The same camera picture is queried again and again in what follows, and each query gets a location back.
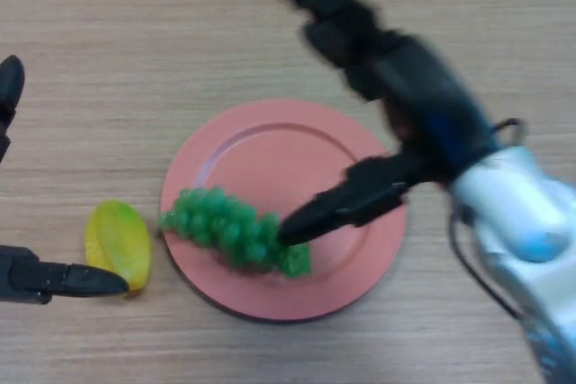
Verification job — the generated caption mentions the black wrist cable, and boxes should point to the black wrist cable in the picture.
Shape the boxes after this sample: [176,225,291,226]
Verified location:
[448,117,530,325]

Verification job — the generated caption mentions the yellow green starfruit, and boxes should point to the yellow green starfruit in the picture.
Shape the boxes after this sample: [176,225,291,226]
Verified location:
[85,200,153,299]

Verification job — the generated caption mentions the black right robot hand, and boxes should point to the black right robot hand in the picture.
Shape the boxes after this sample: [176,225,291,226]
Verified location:
[272,0,503,248]

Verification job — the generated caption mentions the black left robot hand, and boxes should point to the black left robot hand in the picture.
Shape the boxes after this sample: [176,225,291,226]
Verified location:
[0,54,131,305]

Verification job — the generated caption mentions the green plastic grape bunch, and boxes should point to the green plastic grape bunch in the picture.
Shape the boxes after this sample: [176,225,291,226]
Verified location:
[157,185,312,281]

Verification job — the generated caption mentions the pink round plate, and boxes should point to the pink round plate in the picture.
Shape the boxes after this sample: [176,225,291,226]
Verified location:
[160,98,409,325]

